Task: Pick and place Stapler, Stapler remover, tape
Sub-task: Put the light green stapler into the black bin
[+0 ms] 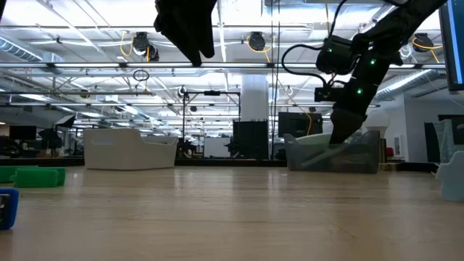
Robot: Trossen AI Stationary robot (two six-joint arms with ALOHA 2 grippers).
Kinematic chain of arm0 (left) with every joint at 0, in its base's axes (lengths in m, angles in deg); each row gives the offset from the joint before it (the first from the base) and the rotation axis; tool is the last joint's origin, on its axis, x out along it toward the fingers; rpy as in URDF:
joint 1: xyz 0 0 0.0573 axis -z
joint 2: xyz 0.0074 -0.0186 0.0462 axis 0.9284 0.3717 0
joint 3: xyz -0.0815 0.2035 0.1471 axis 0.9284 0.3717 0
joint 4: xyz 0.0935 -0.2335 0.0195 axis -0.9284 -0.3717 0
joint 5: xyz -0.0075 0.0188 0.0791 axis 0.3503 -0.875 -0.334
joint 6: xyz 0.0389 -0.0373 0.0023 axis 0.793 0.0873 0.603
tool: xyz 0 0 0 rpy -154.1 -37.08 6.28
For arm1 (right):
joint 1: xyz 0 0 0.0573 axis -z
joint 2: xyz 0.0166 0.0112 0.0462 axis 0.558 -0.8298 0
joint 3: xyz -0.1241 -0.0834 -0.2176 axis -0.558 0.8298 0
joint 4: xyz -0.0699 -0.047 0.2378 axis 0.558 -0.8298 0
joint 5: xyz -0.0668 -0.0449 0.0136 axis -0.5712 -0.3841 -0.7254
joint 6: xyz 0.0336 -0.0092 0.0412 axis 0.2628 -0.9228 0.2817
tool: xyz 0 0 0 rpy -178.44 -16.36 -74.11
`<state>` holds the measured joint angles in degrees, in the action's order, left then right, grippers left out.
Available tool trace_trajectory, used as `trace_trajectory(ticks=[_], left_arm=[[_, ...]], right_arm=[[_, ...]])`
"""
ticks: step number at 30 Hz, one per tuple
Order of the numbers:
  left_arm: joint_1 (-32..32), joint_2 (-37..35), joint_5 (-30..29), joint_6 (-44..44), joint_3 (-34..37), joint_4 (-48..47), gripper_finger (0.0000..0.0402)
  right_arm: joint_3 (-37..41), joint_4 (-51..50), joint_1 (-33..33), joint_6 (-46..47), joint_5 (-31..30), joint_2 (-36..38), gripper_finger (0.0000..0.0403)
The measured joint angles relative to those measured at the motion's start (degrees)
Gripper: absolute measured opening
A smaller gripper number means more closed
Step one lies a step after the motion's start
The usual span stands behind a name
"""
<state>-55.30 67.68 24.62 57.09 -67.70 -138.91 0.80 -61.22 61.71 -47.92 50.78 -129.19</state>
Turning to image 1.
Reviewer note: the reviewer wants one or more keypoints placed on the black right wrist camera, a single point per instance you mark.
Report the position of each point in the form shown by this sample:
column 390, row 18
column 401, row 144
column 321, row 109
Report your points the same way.
column 328, row 95

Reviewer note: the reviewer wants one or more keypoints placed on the computer monitor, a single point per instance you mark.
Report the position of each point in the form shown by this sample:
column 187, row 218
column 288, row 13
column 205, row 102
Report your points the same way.
column 453, row 43

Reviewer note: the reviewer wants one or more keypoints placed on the black screen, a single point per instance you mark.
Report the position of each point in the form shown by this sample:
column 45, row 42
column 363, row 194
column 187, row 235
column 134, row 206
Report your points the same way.
column 299, row 125

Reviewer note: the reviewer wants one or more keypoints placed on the light grey plastic bin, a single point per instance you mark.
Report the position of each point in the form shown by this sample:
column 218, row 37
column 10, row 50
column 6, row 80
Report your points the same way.
column 127, row 148

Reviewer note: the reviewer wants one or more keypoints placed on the black background rig frame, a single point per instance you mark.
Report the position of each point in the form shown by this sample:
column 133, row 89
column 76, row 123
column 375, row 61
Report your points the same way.
column 183, row 119

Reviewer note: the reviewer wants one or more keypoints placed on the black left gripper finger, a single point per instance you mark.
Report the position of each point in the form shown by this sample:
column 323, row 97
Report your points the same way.
column 181, row 25
column 207, row 25

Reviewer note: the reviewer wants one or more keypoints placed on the smoky transparent plastic bin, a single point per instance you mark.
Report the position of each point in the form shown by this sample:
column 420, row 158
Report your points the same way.
column 362, row 156

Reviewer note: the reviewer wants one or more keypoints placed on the blue mini stapler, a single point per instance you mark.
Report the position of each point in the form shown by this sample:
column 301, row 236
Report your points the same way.
column 9, row 210

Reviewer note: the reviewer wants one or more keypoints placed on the black aluminium table frame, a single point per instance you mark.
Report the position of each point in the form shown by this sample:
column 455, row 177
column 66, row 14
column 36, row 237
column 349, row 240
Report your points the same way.
column 224, row 162

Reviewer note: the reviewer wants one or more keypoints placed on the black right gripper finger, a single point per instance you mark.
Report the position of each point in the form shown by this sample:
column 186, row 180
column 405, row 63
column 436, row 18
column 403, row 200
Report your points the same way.
column 346, row 125

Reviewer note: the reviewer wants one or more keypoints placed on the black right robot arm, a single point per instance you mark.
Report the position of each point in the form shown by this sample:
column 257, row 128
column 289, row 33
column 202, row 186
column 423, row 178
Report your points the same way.
column 398, row 21

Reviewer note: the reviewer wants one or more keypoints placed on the grey-blue staple remover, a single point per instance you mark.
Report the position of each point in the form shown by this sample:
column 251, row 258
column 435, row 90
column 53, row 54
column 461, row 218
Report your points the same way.
column 451, row 181

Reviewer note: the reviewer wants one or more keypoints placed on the black cabinet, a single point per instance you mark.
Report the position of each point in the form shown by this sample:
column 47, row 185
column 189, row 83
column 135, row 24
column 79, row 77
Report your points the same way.
column 250, row 139

